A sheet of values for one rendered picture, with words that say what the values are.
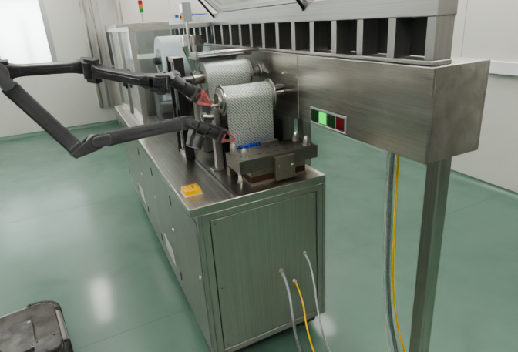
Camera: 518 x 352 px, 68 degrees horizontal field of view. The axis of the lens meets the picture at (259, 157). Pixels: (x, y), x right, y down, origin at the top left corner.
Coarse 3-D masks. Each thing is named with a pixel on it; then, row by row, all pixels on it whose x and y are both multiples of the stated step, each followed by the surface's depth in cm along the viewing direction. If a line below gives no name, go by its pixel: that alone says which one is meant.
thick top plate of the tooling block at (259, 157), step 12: (276, 144) 184; (288, 144) 183; (300, 144) 182; (312, 144) 180; (228, 156) 174; (252, 156) 169; (264, 156) 168; (300, 156) 177; (312, 156) 180; (240, 168) 165; (252, 168) 167; (264, 168) 170
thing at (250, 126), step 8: (240, 112) 179; (248, 112) 181; (256, 112) 182; (264, 112) 184; (272, 112) 186; (232, 120) 178; (240, 120) 180; (248, 120) 182; (256, 120) 184; (264, 120) 186; (272, 120) 188; (232, 128) 179; (240, 128) 181; (248, 128) 183; (256, 128) 185; (264, 128) 187; (272, 128) 189; (240, 136) 182; (248, 136) 184; (256, 136) 186; (264, 136) 188; (272, 136) 190; (240, 144) 184
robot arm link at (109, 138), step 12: (168, 120) 162; (180, 120) 164; (108, 132) 148; (120, 132) 151; (132, 132) 154; (144, 132) 157; (156, 132) 159; (168, 132) 164; (96, 144) 144; (108, 144) 146
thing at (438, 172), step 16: (304, 128) 214; (448, 160) 135; (432, 176) 138; (448, 176) 137; (432, 192) 139; (432, 208) 141; (432, 224) 142; (432, 240) 144; (432, 256) 147; (432, 272) 150; (416, 288) 157; (432, 288) 153; (416, 304) 159; (432, 304) 157; (416, 320) 161; (416, 336) 162
